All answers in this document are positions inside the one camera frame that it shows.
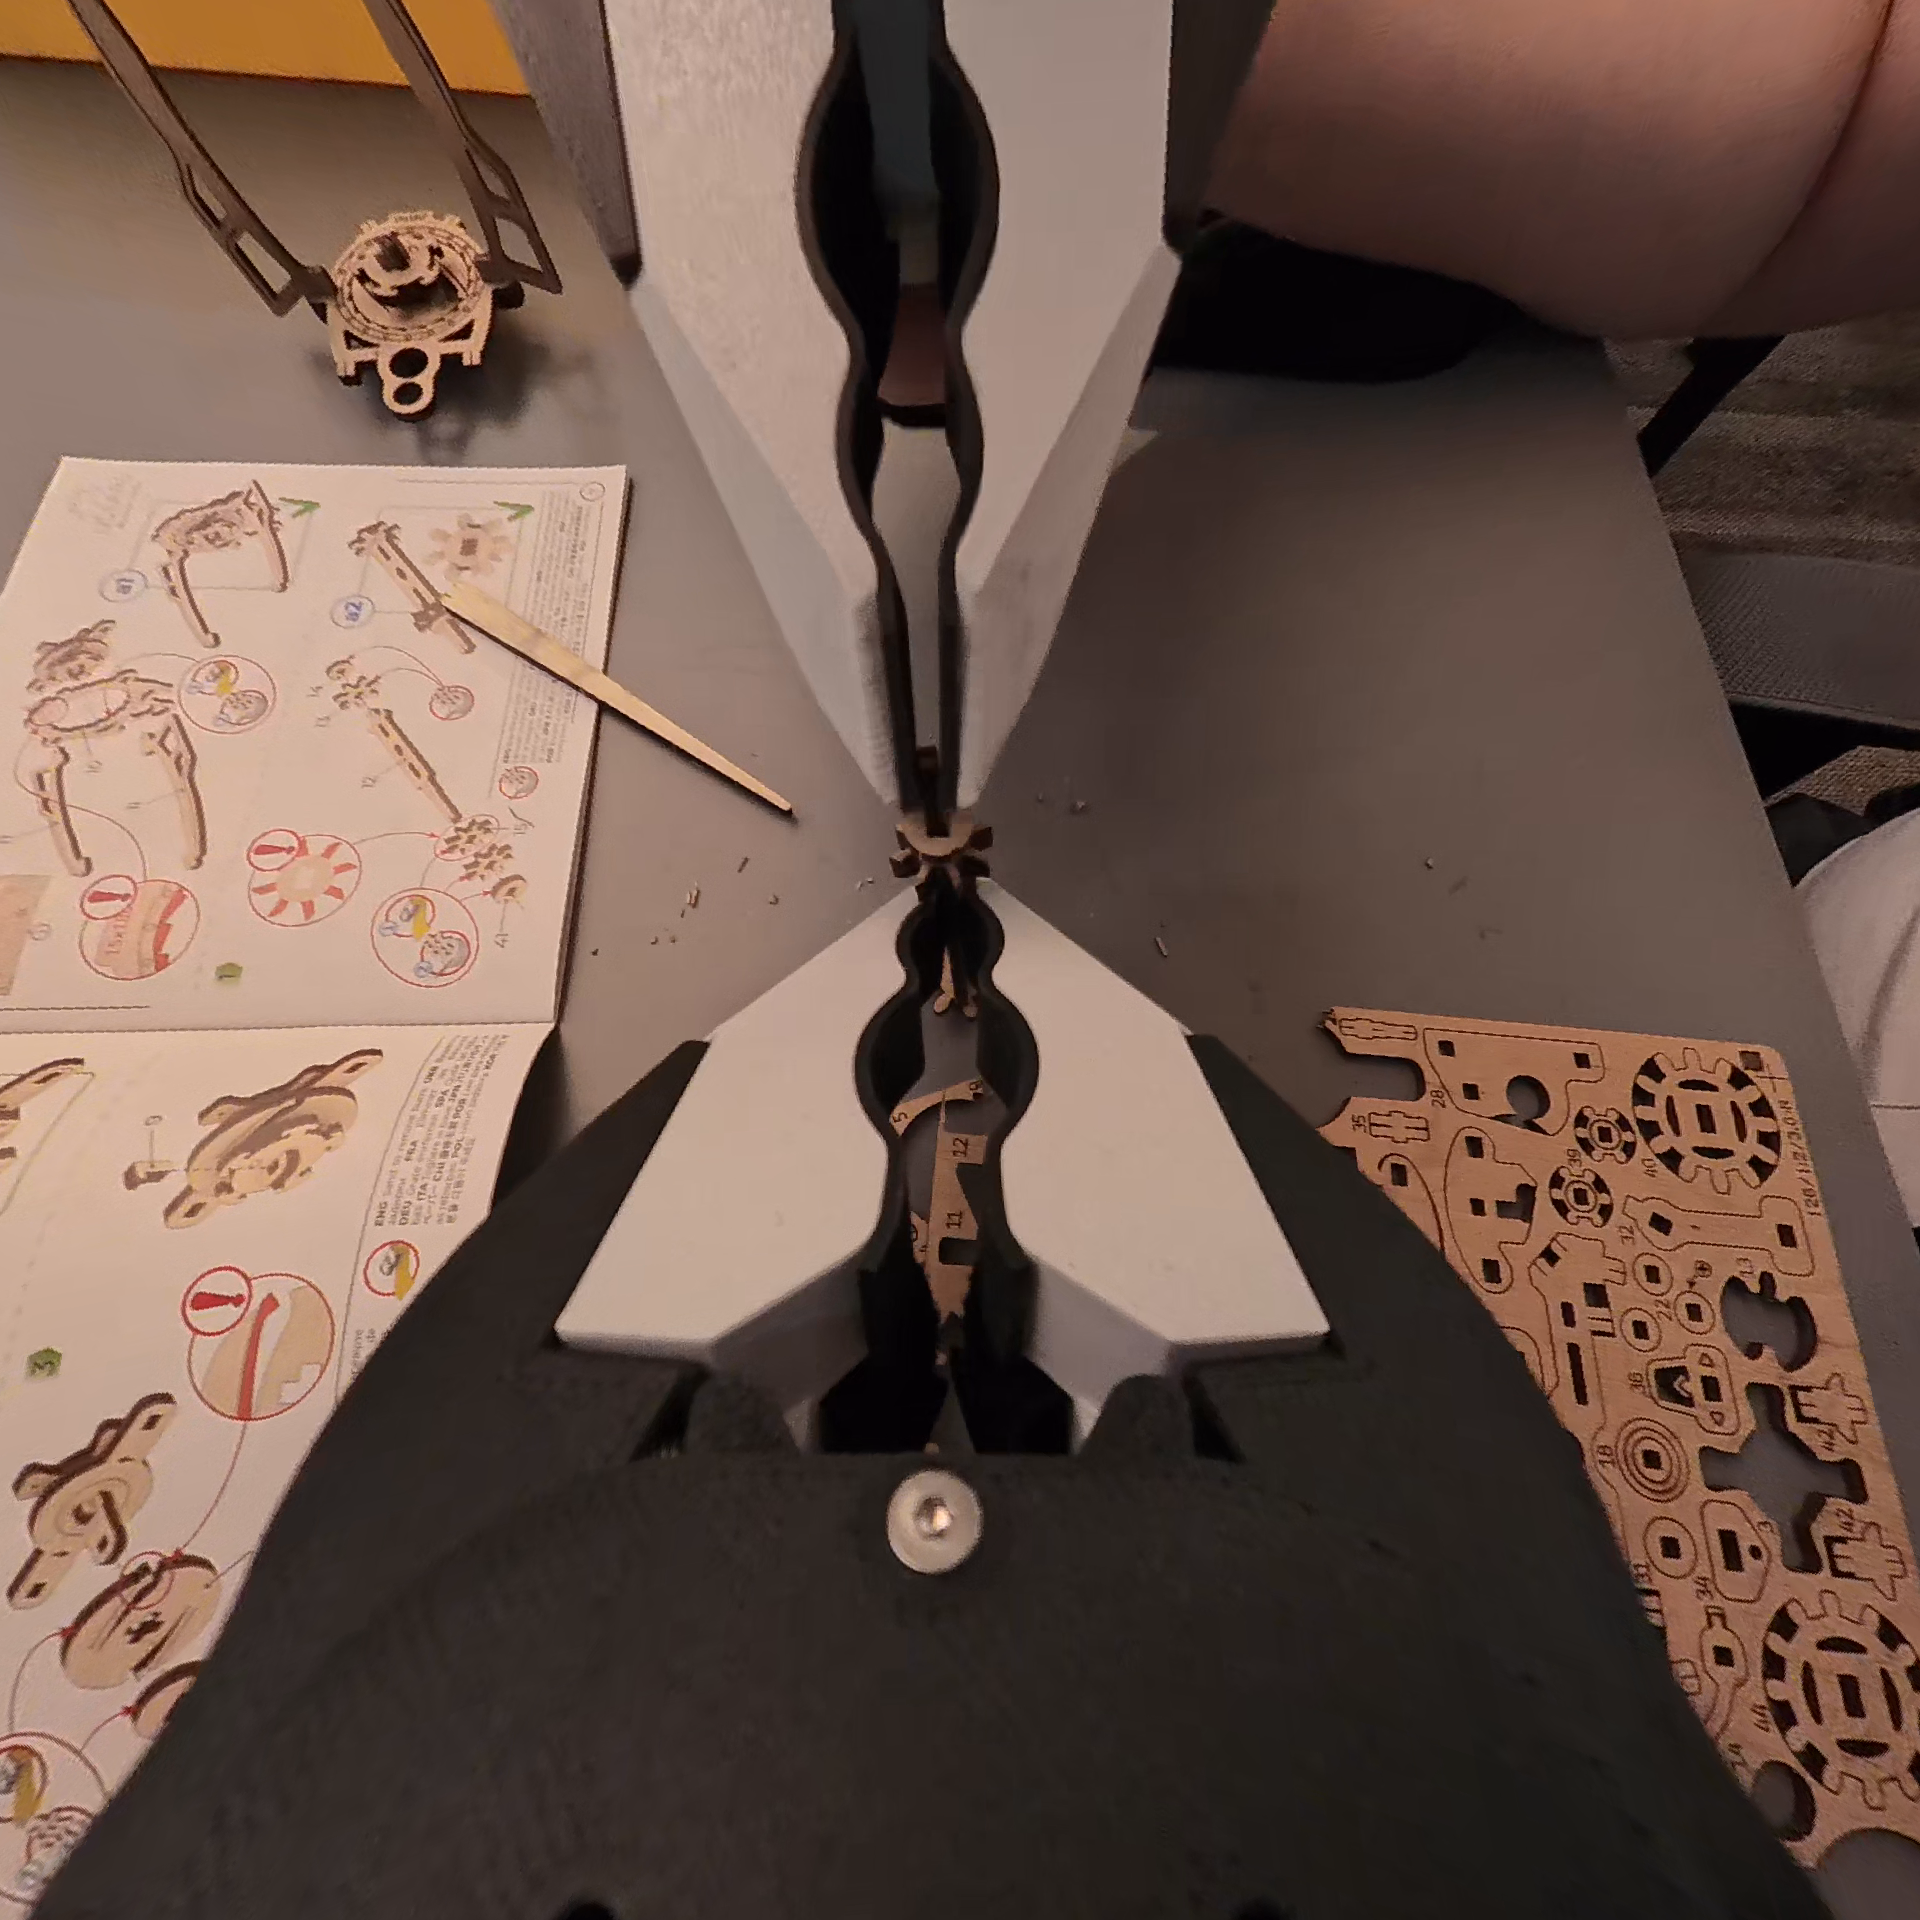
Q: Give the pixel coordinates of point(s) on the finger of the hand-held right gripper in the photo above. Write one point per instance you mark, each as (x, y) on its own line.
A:
(1080, 183)
(721, 226)

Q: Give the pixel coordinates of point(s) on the person's right forearm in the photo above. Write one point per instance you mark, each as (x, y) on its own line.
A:
(1576, 153)

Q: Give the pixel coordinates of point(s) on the grey mesh chair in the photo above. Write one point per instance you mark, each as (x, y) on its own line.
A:
(1829, 628)

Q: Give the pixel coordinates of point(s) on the wooden model with long arms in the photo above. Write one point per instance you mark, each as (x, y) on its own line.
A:
(406, 287)

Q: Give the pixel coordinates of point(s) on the small wooden gear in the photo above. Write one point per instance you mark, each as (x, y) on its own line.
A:
(942, 849)

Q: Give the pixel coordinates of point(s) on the pointed wooden stick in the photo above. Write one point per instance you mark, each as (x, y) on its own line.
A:
(630, 705)

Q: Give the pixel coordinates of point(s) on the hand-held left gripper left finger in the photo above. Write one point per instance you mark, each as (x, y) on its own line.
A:
(721, 1201)

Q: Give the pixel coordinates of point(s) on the laser-cut wooden parts sheet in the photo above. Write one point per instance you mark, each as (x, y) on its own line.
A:
(1441, 1089)

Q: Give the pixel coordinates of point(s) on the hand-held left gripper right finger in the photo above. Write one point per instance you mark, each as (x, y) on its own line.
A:
(1156, 1201)

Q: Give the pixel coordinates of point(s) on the open instruction booklet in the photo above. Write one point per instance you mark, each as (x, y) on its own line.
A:
(302, 751)

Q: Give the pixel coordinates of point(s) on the thin wooden axle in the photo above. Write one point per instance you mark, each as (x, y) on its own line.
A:
(946, 1001)

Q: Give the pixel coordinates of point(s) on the yellow plastic bin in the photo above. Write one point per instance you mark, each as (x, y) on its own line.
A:
(269, 45)

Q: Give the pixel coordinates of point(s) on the black stand leg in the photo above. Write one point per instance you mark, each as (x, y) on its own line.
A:
(1710, 405)

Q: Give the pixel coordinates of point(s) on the small wooden parts strip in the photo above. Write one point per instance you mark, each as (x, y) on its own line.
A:
(958, 1157)

